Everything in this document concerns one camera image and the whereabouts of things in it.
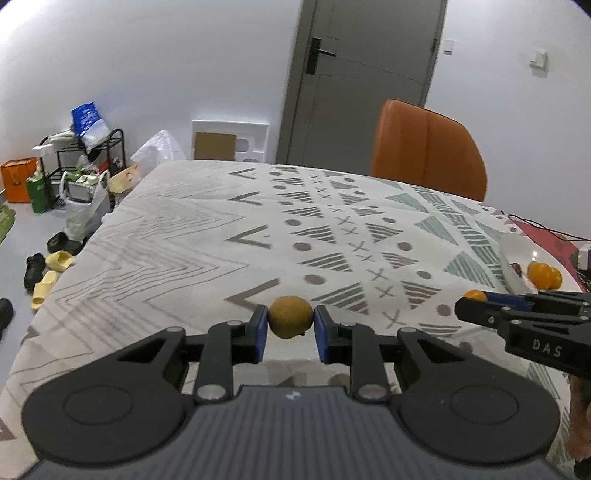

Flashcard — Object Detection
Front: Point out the large orange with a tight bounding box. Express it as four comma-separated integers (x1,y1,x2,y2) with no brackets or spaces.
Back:
527,262,551,290

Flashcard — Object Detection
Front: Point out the yellow-green kumquat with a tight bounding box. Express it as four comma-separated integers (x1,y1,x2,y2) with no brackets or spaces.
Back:
269,296,314,339

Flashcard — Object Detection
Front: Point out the person right hand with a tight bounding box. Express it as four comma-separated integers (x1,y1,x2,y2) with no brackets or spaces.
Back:
567,375,591,461

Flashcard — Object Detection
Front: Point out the dark red jujube left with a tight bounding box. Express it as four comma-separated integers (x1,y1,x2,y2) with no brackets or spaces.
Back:
511,262,522,277

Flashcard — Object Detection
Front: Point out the small orange in plate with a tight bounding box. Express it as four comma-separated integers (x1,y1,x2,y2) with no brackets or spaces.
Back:
549,267,563,290

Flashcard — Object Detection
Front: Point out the white round plate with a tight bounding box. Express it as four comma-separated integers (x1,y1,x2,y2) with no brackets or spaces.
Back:
499,234,583,294

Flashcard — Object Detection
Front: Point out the red orange table mat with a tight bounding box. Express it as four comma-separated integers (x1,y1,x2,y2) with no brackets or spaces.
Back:
509,214,590,292

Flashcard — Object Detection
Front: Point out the white power adapter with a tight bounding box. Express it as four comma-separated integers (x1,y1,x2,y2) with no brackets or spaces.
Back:
577,243,591,271

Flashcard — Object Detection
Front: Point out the patterned white tablecloth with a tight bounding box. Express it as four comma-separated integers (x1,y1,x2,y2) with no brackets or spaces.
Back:
1,161,570,479

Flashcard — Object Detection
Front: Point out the orange leather chair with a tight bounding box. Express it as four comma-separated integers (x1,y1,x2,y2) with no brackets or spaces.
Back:
370,100,488,201

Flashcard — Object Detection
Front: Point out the yellow slipper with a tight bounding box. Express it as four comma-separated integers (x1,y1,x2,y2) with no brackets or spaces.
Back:
31,270,59,312
46,250,75,273

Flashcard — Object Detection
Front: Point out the black slipper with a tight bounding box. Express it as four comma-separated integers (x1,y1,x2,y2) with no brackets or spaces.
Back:
46,231,86,256
23,253,46,293

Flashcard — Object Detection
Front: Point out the white plastic bag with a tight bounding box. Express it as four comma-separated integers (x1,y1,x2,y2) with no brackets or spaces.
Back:
130,129,187,177

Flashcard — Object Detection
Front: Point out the white shopping bag on floor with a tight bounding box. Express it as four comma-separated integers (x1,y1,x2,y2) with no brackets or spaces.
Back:
59,170,111,242

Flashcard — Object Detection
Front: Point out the black metal rack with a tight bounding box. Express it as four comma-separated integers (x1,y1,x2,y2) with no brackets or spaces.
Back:
32,128,128,209

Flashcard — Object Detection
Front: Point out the blue plastic bag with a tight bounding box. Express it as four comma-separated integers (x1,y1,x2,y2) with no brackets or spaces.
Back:
71,102,110,151

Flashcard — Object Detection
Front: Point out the orange paper bag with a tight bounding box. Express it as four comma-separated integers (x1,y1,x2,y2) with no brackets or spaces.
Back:
1,157,37,203

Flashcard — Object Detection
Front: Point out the grey door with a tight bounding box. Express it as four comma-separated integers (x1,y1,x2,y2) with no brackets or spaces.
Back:
276,0,447,175

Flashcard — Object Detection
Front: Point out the white wall switch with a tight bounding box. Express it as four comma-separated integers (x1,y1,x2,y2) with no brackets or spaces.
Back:
529,49,548,71

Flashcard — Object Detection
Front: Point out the wall intercom panel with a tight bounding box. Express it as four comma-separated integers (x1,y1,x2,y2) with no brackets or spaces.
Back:
443,39,455,55

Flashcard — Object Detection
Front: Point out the black door handle lock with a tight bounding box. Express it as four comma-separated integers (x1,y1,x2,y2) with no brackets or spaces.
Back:
304,37,337,75

